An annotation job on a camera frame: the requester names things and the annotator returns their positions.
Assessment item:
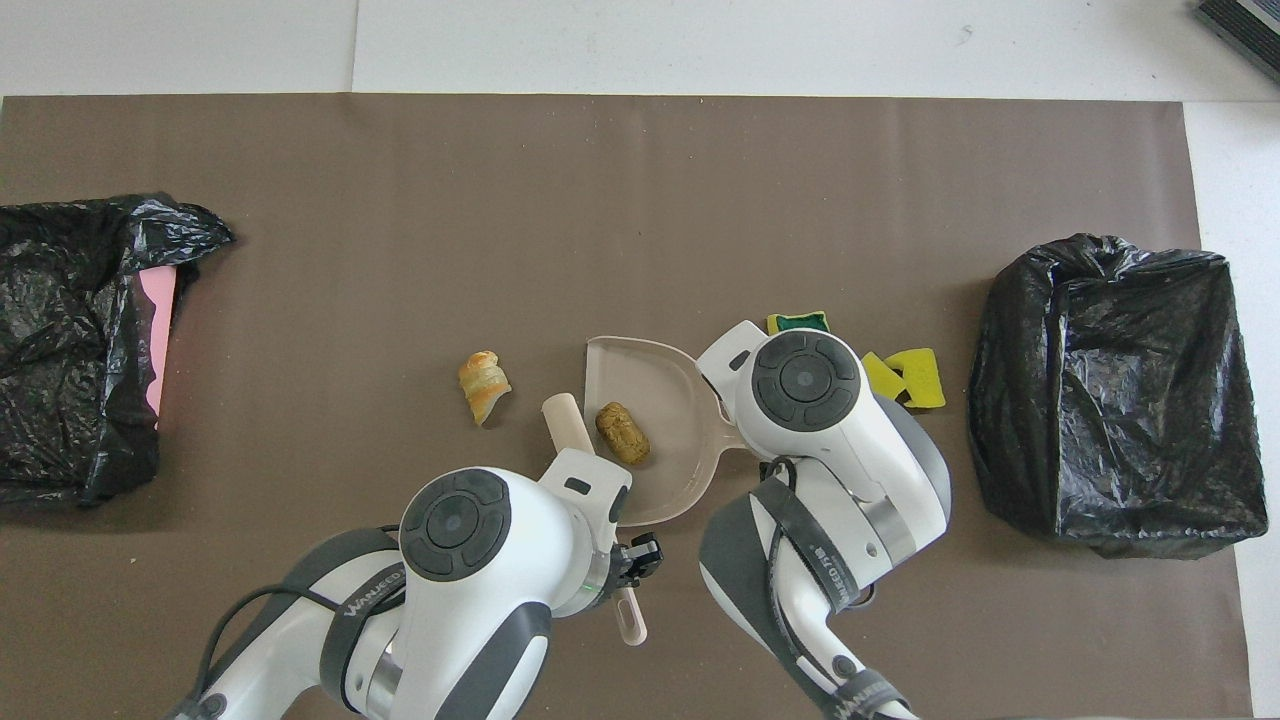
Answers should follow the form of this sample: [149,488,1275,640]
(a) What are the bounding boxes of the small yellow sponge piece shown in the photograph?
[862,352,909,401]

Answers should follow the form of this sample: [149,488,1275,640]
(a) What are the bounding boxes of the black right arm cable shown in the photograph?
[760,455,861,701]

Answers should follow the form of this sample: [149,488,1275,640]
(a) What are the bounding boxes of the black ribbed device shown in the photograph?
[1195,0,1280,83]

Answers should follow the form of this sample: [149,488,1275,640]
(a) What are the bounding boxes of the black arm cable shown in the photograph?
[195,585,401,720]
[760,455,861,701]

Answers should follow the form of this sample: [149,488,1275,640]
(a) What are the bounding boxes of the crumpled black trash bag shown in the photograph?
[0,193,237,508]

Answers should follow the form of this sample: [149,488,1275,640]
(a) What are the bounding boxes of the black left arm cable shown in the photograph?
[195,585,401,720]

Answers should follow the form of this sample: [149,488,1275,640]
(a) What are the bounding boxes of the golden croissant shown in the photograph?
[458,351,513,427]

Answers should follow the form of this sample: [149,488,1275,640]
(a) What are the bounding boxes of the brown oval bread roll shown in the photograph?
[596,402,652,466]

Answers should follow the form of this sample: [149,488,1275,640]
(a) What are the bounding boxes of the large yellow sponge piece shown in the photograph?
[885,347,947,411]

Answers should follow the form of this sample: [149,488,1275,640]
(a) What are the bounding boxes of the beige hand brush black bristles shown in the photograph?
[542,393,649,647]

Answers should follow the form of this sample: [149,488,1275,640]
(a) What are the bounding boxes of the pale pink plastic dustpan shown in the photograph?
[583,335,751,528]

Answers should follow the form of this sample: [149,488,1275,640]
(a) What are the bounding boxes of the brown paper table mat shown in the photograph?
[0,93,1256,720]

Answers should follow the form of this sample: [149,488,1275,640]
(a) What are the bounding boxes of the black bag lined box bin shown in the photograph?
[967,234,1269,561]

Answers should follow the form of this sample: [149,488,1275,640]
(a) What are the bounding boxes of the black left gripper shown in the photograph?
[603,533,666,601]

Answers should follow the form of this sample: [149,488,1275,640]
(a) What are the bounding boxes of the pink plastic bin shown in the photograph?
[140,265,179,431]

